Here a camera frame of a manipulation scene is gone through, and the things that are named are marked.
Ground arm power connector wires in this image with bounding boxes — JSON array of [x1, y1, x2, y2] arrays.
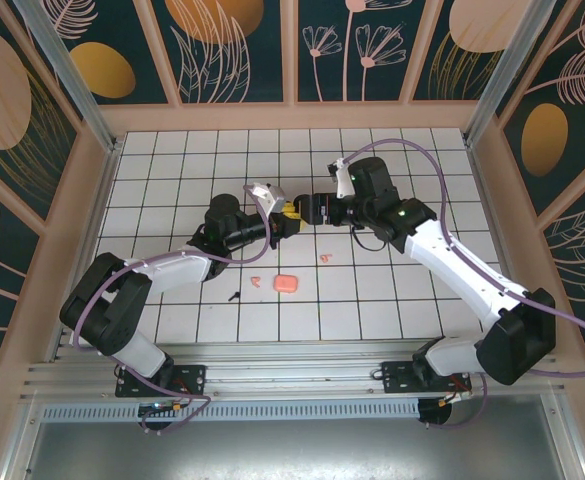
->
[[439, 389, 473, 407], [139, 397, 196, 419]]

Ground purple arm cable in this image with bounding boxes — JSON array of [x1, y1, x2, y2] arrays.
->
[[71, 184, 274, 436], [339, 138, 585, 431]]

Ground right arm power connector wires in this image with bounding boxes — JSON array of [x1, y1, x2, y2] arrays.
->
[[439, 389, 473, 407]]

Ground thin black cable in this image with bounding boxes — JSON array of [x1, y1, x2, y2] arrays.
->
[[352, 225, 389, 252]]

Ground left arm power connector wires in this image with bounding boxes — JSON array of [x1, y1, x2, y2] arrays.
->
[[139, 397, 196, 419]]

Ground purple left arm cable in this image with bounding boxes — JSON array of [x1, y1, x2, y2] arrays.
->
[[71, 184, 274, 436]]

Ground aluminium frame post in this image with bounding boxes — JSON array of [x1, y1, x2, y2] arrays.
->
[[14, 0, 122, 154]]

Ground grey slotted cable duct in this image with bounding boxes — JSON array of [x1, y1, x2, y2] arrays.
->
[[39, 399, 422, 422]]

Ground clear vertical tube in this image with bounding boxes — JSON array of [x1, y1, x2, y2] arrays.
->
[[463, 0, 547, 147]]

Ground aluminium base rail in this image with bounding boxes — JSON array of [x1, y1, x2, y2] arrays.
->
[[19, 342, 571, 401]]

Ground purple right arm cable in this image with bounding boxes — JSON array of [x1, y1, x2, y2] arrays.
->
[[339, 138, 585, 431]]

